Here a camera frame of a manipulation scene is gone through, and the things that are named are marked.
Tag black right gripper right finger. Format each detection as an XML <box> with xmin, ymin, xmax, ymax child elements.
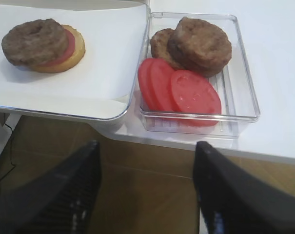
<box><xmin>193</xmin><ymin>141</ymin><xmax>295</xmax><ymax>234</ymax></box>

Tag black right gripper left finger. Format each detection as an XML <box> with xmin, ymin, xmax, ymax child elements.
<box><xmin>0</xmin><ymin>141</ymin><xmax>101</xmax><ymax>234</ymax></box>

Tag clear box with patties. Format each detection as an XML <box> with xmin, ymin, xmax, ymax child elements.
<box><xmin>138</xmin><ymin>12</ymin><xmax>260</xmax><ymax>137</ymax></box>

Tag front tomato slice in box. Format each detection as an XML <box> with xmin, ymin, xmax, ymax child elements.
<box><xmin>170</xmin><ymin>70</ymin><xmax>222</xmax><ymax>115</ymax></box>

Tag tomato slice in box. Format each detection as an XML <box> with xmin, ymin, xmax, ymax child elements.
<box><xmin>170</xmin><ymin>70</ymin><xmax>222</xmax><ymax>115</ymax></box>
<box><xmin>150</xmin><ymin>58</ymin><xmax>177</xmax><ymax>112</ymax></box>
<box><xmin>138</xmin><ymin>58</ymin><xmax>159</xmax><ymax>111</ymax></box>

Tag white serving tray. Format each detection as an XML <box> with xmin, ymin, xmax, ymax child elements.
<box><xmin>0</xmin><ymin>0</ymin><xmax>150</xmax><ymax>121</ymax></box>

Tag bottom bun half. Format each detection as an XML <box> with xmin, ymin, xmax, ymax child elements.
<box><xmin>30</xmin><ymin>25</ymin><xmax>85</xmax><ymax>73</ymax></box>

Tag middle tomato slice in box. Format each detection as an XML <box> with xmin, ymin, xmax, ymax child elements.
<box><xmin>150</xmin><ymin>58</ymin><xmax>177</xmax><ymax>112</ymax></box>

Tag tomato slice on bun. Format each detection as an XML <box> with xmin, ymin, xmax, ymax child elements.
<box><xmin>39</xmin><ymin>29</ymin><xmax>75</xmax><ymax>67</ymax></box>

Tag rear tomato slice in box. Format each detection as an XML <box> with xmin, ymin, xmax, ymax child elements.
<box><xmin>138</xmin><ymin>58</ymin><xmax>159</xmax><ymax>111</ymax></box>

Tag brown patty on bun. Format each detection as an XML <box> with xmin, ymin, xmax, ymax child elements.
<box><xmin>1</xmin><ymin>19</ymin><xmax>69</xmax><ymax>66</ymax></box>

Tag front brown patty in box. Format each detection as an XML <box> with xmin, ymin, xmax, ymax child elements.
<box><xmin>167</xmin><ymin>17</ymin><xmax>232</xmax><ymax>78</ymax></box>

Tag brown patty in box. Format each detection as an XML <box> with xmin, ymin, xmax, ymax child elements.
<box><xmin>167</xmin><ymin>17</ymin><xmax>232</xmax><ymax>78</ymax></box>
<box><xmin>150</xmin><ymin>28</ymin><xmax>184</xmax><ymax>70</ymax></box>

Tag rear brown patty in box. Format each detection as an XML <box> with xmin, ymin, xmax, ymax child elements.
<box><xmin>150</xmin><ymin>28</ymin><xmax>184</xmax><ymax>70</ymax></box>

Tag white paper sheet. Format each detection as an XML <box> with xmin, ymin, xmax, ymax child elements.
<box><xmin>0</xmin><ymin>4</ymin><xmax>148</xmax><ymax>106</ymax></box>

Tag black cable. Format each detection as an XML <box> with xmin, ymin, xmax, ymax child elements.
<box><xmin>0</xmin><ymin>123</ymin><xmax>16</xmax><ymax>191</ymax></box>

